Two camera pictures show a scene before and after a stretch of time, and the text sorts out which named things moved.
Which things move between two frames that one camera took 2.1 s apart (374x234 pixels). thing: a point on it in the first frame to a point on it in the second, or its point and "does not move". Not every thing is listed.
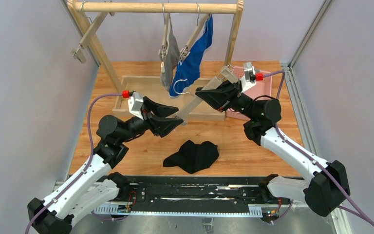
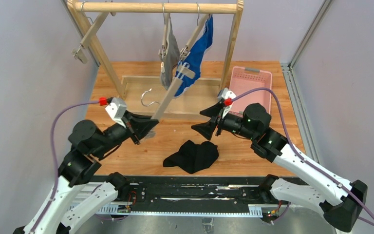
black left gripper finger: x=162 y=126 to x=142 y=125
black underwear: x=192 y=157 does not move
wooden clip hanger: x=227 y=73 to x=182 y=73
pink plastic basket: x=263 y=88 does not move
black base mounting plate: x=198 y=190 does not move
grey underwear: x=171 y=58 does not move
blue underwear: x=187 y=74 does not move
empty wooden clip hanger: x=96 y=24 does not move
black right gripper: x=233 y=95 to x=218 y=120
